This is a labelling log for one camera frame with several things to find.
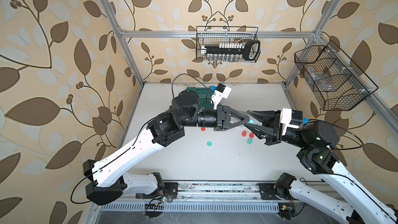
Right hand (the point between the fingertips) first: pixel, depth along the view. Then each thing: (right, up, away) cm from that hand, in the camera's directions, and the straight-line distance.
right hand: (245, 116), depth 47 cm
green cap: (-10, -21, +43) cm, 49 cm away
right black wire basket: (+51, +13, +25) cm, 58 cm away
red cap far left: (-14, -9, +25) cm, 30 cm away
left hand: (-1, -1, -4) cm, 4 cm away
